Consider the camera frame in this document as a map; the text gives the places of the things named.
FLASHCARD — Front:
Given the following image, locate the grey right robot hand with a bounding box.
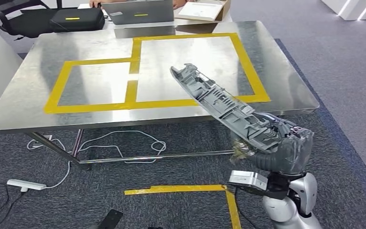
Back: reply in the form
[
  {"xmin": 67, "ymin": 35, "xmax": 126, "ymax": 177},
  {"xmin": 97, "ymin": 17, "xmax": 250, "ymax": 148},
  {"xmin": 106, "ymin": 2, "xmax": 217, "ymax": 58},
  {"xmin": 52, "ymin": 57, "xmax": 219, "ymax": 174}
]
[{"xmin": 229, "ymin": 112, "xmax": 315, "ymax": 177}]

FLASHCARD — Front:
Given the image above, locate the grey plastic wheel hubcap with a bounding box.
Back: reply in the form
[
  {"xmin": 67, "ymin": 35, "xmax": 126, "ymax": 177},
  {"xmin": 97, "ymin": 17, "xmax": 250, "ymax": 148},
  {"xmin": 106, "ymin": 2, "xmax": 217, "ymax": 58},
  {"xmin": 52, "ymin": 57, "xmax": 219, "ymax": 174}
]
[{"xmin": 170, "ymin": 63, "xmax": 293, "ymax": 155}]

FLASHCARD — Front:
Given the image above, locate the yellow tape marking on workbench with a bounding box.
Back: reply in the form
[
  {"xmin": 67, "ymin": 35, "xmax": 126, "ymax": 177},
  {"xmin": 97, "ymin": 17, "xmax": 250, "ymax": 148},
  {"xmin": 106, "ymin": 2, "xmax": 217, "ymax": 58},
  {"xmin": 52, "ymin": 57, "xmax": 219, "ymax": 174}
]
[{"xmin": 43, "ymin": 32, "xmax": 272, "ymax": 115}]

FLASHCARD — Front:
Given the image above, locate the steel workbench table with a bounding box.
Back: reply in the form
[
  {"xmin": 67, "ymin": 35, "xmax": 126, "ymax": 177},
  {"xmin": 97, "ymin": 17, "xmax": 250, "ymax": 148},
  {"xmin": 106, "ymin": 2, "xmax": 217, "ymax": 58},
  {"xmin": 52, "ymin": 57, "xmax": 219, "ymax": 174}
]
[{"xmin": 0, "ymin": 20, "xmax": 320, "ymax": 172}]

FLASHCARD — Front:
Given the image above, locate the yellow floor tape strip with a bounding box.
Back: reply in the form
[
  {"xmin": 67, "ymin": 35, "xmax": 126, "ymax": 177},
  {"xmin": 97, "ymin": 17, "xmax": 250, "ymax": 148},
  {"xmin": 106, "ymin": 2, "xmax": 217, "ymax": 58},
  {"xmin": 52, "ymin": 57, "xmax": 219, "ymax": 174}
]
[{"xmin": 124, "ymin": 184, "xmax": 243, "ymax": 229}]

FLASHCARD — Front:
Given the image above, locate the open cardboard box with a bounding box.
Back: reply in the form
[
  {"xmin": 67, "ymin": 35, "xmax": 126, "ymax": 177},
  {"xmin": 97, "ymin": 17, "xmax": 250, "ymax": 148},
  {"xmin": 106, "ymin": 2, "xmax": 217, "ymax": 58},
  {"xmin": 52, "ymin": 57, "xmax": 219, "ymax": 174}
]
[{"xmin": 173, "ymin": 0, "xmax": 232, "ymax": 22}]

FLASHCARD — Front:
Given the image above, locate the black robot foot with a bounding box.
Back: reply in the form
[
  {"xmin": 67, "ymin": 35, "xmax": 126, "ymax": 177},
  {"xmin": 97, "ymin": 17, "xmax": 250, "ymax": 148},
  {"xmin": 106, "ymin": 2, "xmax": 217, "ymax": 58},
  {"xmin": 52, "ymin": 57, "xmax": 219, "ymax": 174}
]
[{"xmin": 97, "ymin": 208, "xmax": 124, "ymax": 229}]

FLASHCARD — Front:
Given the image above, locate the grey laptop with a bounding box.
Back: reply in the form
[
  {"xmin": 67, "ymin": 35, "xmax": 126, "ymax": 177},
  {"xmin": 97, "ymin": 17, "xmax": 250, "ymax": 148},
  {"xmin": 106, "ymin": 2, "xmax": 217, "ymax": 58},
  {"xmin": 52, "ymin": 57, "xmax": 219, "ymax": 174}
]
[{"xmin": 101, "ymin": 0, "xmax": 175, "ymax": 26}]

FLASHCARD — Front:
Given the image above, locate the black zip case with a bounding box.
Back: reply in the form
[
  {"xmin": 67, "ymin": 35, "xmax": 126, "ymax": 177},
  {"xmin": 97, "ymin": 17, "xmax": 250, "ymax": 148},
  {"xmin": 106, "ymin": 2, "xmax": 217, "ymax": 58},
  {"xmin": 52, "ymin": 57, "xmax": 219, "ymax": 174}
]
[{"xmin": 49, "ymin": 7, "xmax": 106, "ymax": 33}]

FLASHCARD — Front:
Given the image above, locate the white power strip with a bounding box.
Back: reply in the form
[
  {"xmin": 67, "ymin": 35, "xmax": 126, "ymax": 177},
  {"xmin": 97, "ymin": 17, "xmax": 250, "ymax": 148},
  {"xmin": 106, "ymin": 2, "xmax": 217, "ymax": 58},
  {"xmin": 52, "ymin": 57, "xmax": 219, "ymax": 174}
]
[{"xmin": 6, "ymin": 178, "xmax": 48, "ymax": 193}]

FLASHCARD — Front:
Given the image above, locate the black office chair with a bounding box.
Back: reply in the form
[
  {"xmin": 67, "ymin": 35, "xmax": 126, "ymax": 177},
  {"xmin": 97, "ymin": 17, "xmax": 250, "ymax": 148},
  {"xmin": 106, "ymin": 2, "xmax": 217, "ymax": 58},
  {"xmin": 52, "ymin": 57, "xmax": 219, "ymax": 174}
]
[{"xmin": 0, "ymin": 0, "xmax": 62, "ymax": 41}]

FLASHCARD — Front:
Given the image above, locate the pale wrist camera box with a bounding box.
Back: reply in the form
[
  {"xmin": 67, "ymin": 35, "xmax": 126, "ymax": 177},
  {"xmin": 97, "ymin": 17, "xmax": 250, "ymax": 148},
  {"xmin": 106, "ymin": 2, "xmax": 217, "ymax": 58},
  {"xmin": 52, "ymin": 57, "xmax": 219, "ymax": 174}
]
[{"xmin": 228, "ymin": 170, "xmax": 269, "ymax": 192}]

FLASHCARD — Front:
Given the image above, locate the black camera cable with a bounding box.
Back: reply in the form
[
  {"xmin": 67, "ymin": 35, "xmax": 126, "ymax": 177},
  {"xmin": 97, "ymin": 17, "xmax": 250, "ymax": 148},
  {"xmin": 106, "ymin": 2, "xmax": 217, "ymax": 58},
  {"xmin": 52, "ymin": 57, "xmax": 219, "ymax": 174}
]
[{"xmin": 233, "ymin": 188, "xmax": 257, "ymax": 229}]

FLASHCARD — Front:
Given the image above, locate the white looped cable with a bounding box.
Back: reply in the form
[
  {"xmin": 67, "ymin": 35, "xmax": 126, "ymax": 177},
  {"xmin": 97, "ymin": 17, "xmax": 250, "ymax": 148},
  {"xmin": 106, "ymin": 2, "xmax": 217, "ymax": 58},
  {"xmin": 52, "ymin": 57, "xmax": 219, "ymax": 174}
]
[{"xmin": 75, "ymin": 130, "xmax": 167, "ymax": 165}]

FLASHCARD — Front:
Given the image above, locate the white power strip cable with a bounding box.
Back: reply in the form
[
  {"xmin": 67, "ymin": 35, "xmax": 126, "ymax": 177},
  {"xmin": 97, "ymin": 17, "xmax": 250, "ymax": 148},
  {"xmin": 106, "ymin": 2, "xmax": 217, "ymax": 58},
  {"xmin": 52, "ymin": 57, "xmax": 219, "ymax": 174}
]
[{"xmin": 26, "ymin": 135, "xmax": 72, "ymax": 190}]

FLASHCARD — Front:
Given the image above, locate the black floor cable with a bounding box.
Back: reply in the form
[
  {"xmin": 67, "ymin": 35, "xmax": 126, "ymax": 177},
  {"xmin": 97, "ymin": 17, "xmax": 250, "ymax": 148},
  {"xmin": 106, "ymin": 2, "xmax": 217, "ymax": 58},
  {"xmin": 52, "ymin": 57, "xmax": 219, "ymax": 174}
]
[{"xmin": 0, "ymin": 182, "xmax": 26, "ymax": 229}]

